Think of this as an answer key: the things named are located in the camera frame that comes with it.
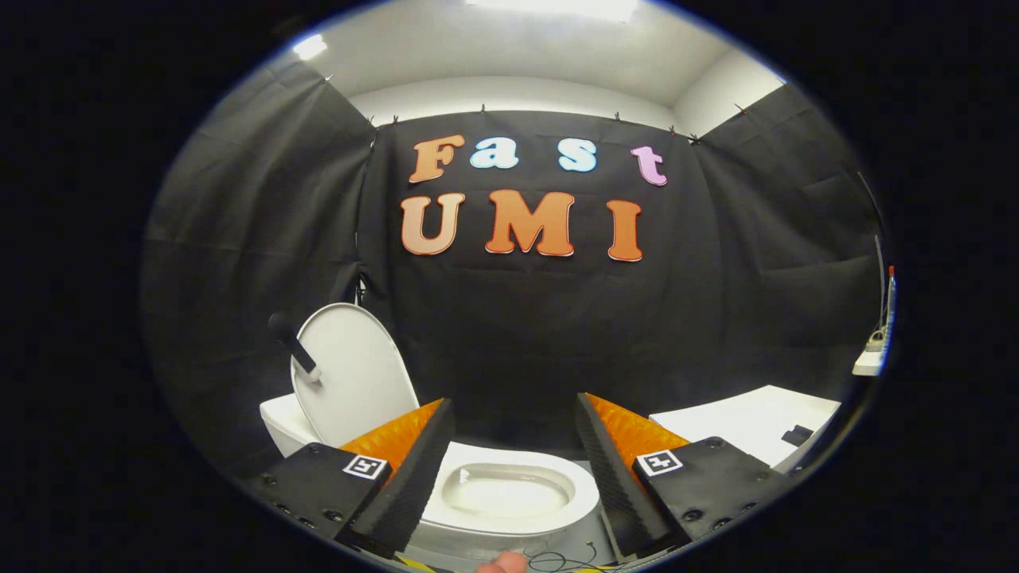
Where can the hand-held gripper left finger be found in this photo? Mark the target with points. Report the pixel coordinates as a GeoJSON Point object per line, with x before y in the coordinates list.
{"type": "Point", "coordinates": [414, 477]}

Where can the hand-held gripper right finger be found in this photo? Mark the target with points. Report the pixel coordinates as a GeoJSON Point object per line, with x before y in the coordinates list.
{"type": "Point", "coordinates": [613, 477]}

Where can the white toilet lid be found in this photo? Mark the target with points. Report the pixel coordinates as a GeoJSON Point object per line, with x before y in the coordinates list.
{"type": "Point", "coordinates": [358, 374]}

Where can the white toilet bowl with seat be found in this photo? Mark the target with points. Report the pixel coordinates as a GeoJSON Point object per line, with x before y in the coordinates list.
{"type": "Point", "coordinates": [509, 521]}

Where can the white cabinet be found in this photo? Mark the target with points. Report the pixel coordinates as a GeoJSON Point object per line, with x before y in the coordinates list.
{"type": "Point", "coordinates": [732, 422]}

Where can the black backdrop cloth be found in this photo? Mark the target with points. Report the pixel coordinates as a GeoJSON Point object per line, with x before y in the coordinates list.
{"type": "Point", "coordinates": [517, 318]}

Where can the small black object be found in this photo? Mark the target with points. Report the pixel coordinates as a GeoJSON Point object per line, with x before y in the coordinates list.
{"type": "Point", "coordinates": [798, 435]}

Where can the black backdrop stand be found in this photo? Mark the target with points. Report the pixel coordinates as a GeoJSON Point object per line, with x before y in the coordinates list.
{"type": "Point", "coordinates": [363, 290]}

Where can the white shelf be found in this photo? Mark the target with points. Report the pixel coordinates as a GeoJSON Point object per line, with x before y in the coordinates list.
{"type": "Point", "coordinates": [868, 362]}

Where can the clear bottle with red cap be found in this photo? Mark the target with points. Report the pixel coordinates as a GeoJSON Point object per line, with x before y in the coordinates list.
{"type": "Point", "coordinates": [889, 310]}

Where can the ceiling light panel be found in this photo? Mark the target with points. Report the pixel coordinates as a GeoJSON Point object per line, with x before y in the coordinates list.
{"type": "Point", "coordinates": [310, 46]}
{"type": "Point", "coordinates": [553, 8]}

